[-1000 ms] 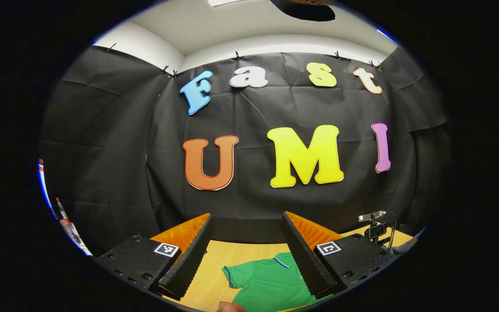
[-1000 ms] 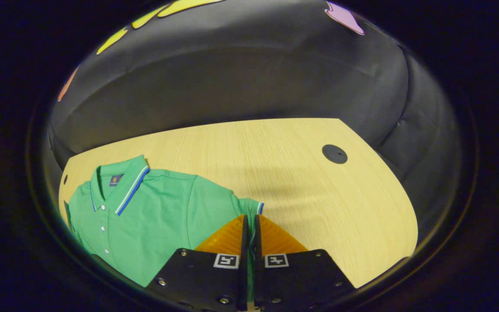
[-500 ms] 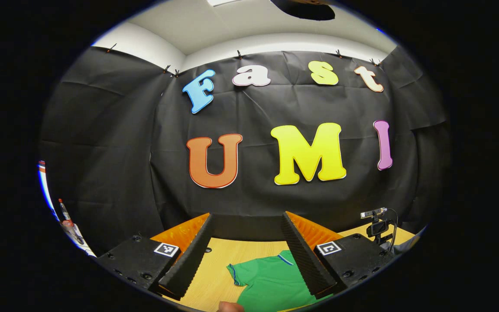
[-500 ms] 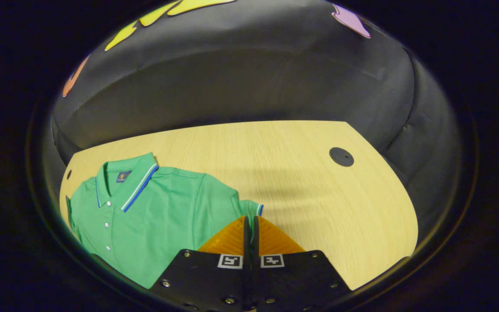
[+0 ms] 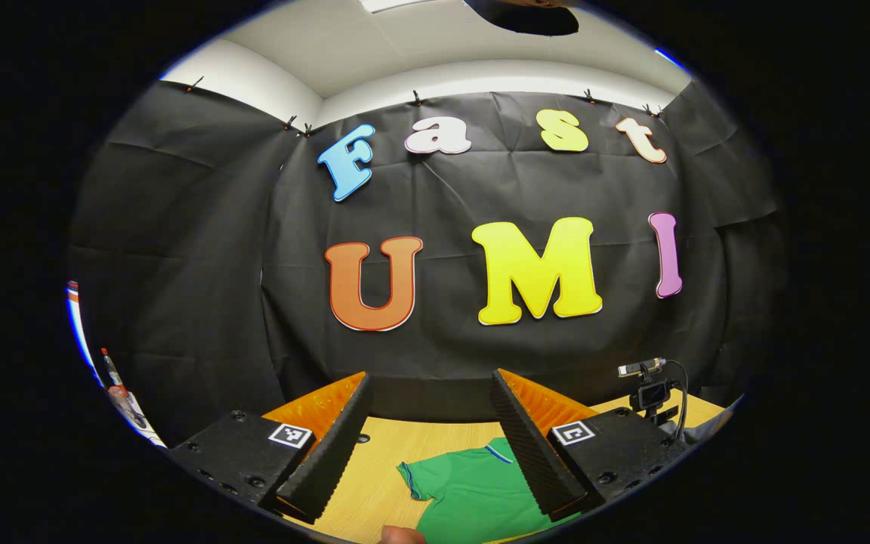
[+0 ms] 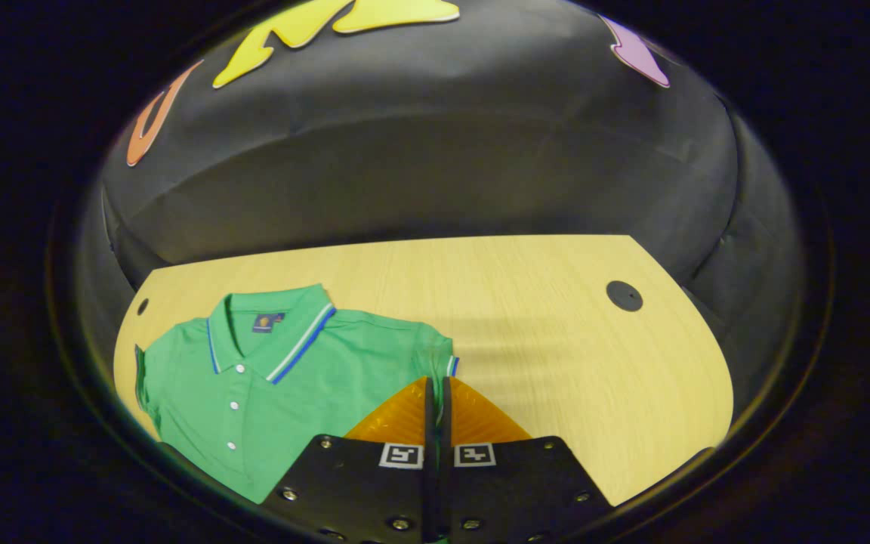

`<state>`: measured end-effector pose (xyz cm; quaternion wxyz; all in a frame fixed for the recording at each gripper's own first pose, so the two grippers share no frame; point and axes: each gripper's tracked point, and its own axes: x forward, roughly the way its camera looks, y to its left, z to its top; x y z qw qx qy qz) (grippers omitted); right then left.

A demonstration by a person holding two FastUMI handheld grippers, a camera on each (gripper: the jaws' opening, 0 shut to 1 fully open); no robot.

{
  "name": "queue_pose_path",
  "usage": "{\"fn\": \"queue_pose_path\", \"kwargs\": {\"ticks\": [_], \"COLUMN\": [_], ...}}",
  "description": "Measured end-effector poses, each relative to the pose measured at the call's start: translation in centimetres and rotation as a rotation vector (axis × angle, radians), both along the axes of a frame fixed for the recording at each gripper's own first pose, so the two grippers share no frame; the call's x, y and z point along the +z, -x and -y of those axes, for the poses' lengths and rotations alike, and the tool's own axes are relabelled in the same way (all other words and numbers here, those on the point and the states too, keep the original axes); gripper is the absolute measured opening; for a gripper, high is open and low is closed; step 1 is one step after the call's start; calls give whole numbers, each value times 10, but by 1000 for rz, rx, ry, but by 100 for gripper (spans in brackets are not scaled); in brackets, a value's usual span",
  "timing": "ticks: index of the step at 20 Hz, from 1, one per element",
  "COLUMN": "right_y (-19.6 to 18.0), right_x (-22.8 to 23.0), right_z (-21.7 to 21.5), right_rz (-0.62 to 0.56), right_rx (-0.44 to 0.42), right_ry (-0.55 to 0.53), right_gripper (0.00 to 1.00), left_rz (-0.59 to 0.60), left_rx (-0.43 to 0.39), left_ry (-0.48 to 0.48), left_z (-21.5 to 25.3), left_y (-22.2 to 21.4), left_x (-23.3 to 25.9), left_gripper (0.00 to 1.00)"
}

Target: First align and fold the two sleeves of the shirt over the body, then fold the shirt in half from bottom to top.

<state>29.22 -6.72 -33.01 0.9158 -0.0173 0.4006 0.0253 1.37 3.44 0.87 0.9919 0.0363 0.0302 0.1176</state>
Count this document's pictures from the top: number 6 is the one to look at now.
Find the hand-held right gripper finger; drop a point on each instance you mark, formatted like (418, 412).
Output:
(446, 483)
(430, 468)

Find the green T-shirt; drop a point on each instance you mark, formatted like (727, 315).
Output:
(291, 408)

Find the black backdrop cloth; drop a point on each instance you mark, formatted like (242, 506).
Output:
(442, 151)

